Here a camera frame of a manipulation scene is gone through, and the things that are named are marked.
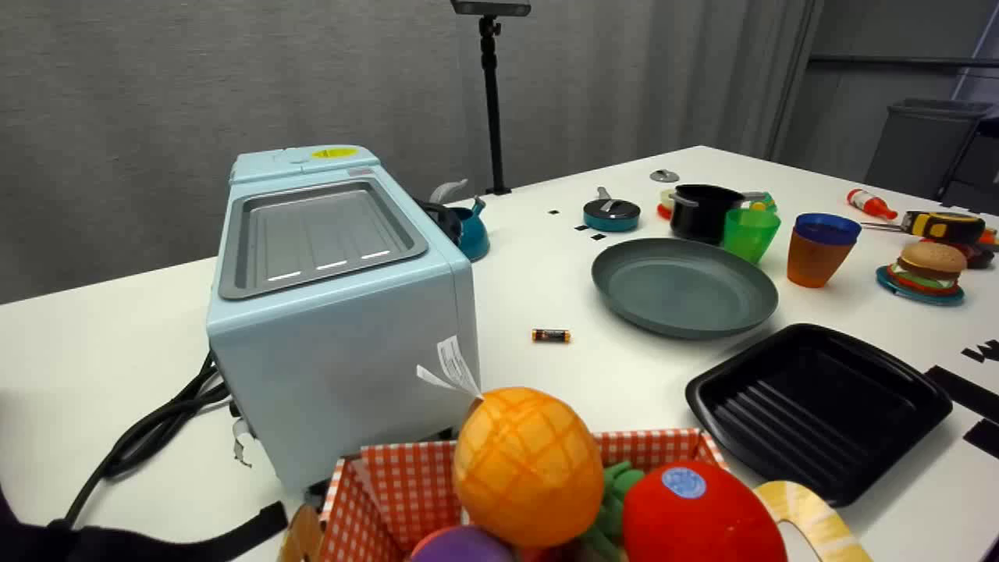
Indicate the dark red round toy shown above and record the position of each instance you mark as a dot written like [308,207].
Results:
[983,250]

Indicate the black bag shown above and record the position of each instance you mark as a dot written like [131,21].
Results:
[104,546]

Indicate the toy hamburger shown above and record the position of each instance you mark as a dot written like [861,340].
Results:
[929,263]

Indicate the green plastic cup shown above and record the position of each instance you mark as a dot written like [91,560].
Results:
[749,234]

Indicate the orange plush fruit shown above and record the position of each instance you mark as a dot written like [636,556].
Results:
[526,471]

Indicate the black camera tripod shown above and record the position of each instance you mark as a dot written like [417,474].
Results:
[490,105]

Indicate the red checkered box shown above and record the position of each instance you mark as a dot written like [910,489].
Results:
[385,494]

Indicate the red plush fruit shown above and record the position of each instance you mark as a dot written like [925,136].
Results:
[697,519]

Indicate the green plush leaf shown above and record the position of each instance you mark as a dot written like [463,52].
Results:
[616,510]

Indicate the grey bin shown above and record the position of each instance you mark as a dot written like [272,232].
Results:
[925,146]

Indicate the black tape strip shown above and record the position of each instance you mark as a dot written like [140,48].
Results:
[961,393]
[983,440]

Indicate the small toy frying pan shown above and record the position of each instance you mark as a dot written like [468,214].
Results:
[614,216]

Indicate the light blue toaster oven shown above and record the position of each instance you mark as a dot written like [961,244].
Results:
[332,353]

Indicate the purple plush fruit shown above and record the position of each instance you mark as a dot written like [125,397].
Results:
[455,549]

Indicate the teal toy kettle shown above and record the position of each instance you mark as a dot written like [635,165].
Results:
[468,234]

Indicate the grey green round plate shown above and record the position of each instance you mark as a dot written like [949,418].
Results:
[682,285]

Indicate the orange white toy bottle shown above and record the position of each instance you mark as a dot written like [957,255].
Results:
[870,204]

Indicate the black ribbed grill tray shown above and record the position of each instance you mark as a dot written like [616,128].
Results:
[821,407]

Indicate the small black tape piece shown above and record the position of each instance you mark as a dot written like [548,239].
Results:
[597,239]

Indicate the orange cup with blue rim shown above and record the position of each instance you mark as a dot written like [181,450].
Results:
[814,260]

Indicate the small grey metal disc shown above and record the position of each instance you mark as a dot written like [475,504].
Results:
[663,175]

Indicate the beige tape roll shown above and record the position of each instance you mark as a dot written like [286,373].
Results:
[814,519]

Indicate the small teal toy plate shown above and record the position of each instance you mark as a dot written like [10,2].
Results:
[905,293]

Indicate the black toy pot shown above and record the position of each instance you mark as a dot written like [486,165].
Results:
[701,214]

